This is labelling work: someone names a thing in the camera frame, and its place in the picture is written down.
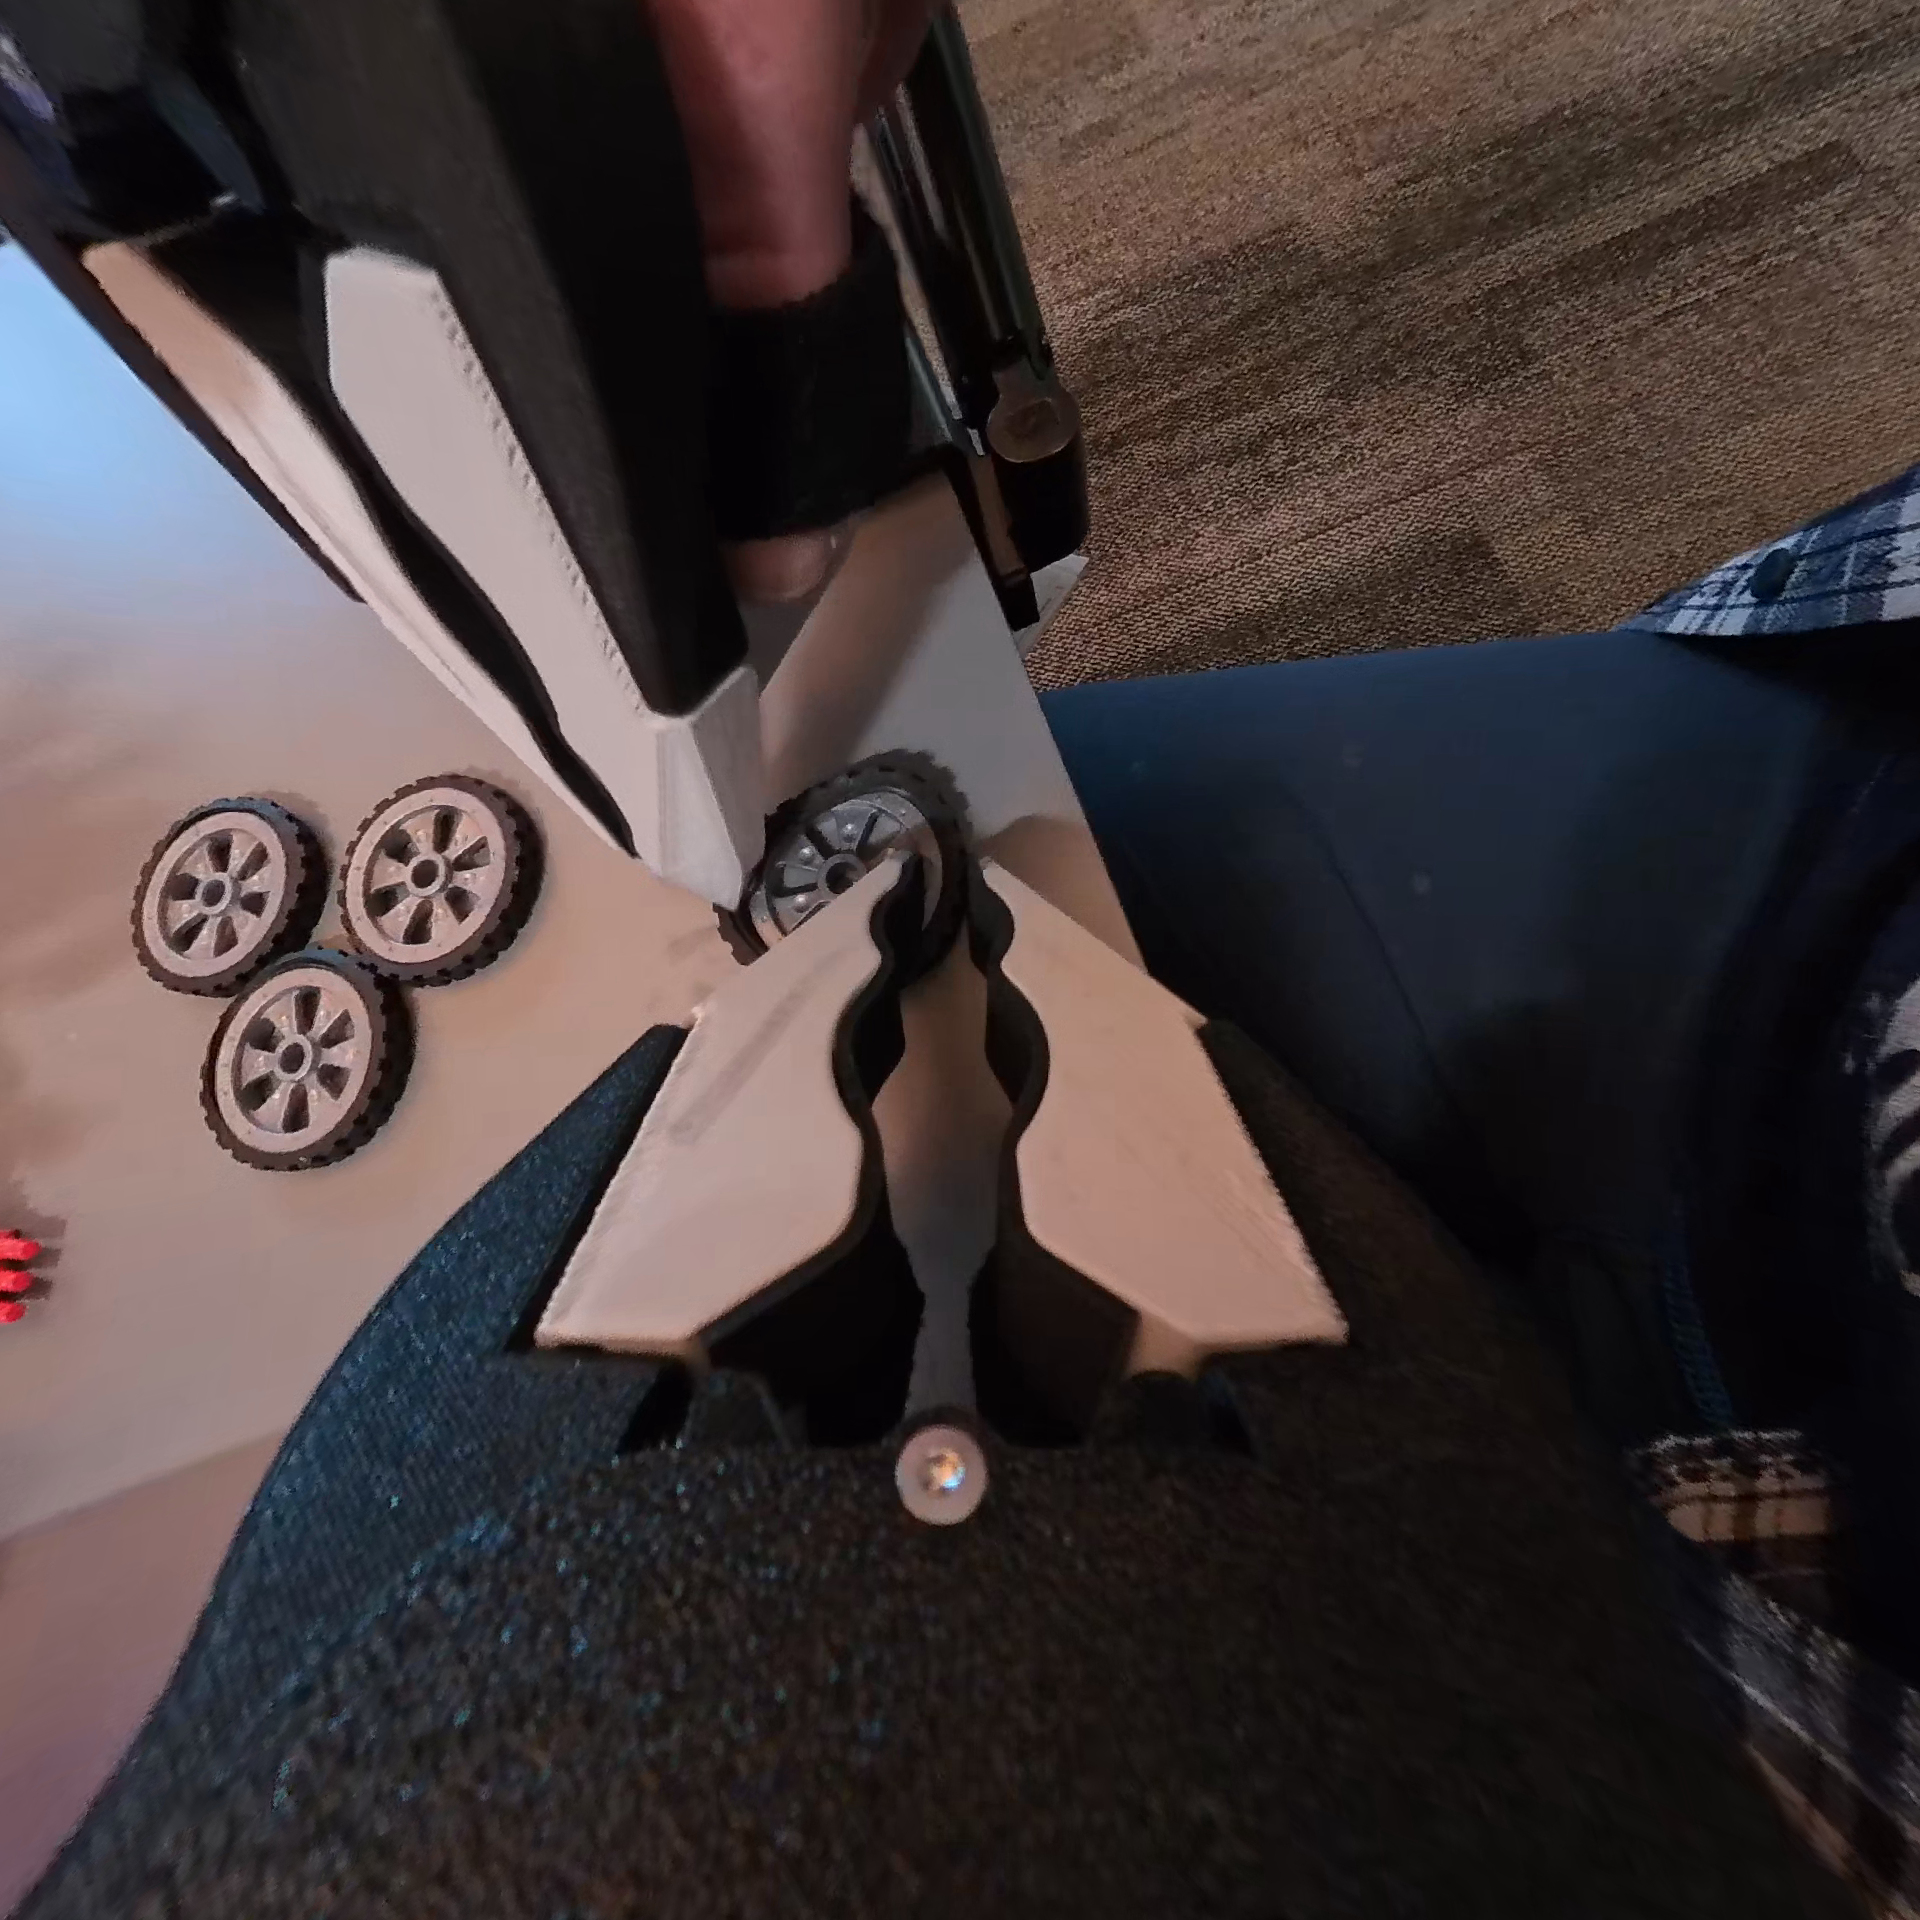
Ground person's plaid shirt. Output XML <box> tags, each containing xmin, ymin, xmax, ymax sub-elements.
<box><xmin>1626</xmin><ymin>464</ymin><xmax>1920</xmax><ymax>1920</ymax></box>

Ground black desk clamp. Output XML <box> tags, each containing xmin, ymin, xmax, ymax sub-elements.
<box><xmin>853</xmin><ymin>0</ymin><xmax>1090</xmax><ymax>634</ymax></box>

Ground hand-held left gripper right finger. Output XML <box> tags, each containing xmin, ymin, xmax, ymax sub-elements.
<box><xmin>965</xmin><ymin>863</ymin><xmax>1347</xmax><ymax>1444</ymax></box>

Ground grey toy wheel black tyre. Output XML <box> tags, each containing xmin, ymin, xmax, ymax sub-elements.
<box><xmin>717</xmin><ymin>747</ymin><xmax>975</xmax><ymax>990</ymax></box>
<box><xmin>335</xmin><ymin>771</ymin><xmax>545</xmax><ymax>989</ymax></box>
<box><xmin>200</xmin><ymin>947</ymin><xmax>415</xmax><ymax>1176</ymax></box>
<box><xmin>130</xmin><ymin>797</ymin><xmax>326</xmax><ymax>999</ymax></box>

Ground person's dark trousers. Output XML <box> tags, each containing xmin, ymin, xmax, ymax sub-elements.
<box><xmin>1042</xmin><ymin>631</ymin><xmax>1920</xmax><ymax>1427</ymax></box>

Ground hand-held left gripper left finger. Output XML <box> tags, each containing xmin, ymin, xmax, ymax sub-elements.
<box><xmin>530</xmin><ymin>863</ymin><xmax>924</xmax><ymax>1444</ymax></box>

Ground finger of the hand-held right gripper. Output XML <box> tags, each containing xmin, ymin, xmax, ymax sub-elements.
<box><xmin>80</xmin><ymin>221</ymin><xmax>640</xmax><ymax>859</ymax></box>
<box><xmin>322</xmin><ymin>245</ymin><xmax>768</xmax><ymax>907</ymax></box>

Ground person's right hand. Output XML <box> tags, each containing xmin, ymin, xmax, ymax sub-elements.
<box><xmin>645</xmin><ymin>0</ymin><xmax>939</xmax><ymax>606</ymax></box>

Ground person's dark printed t-shirt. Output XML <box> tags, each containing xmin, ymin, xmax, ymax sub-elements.
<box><xmin>1696</xmin><ymin>722</ymin><xmax>1920</xmax><ymax>1443</ymax></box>

